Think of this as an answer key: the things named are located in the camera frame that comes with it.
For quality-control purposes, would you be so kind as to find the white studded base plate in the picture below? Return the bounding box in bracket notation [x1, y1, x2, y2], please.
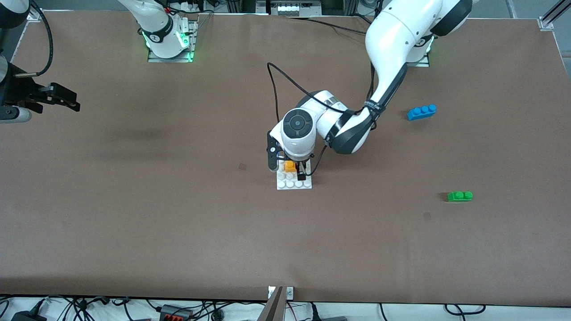
[276, 163, 313, 191]

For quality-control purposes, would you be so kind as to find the blue three-stud block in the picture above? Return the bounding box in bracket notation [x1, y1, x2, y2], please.
[407, 104, 437, 121]

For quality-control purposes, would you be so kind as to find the black orange connector box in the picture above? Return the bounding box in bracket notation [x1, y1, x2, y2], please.
[159, 305, 193, 321]

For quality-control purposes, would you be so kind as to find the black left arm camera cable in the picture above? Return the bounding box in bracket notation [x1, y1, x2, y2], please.
[267, 62, 373, 177]

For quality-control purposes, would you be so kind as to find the black printed cable strap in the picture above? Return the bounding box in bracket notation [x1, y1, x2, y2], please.
[362, 100, 385, 117]

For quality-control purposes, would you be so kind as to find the black cable across table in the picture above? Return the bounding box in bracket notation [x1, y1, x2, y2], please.
[283, 16, 370, 35]

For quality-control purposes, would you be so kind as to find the grey-brown camera mount beam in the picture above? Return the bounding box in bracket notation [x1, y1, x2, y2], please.
[257, 286, 286, 321]

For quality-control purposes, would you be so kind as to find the black looped cable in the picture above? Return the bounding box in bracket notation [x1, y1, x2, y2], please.
[444, 304, 487, 315]

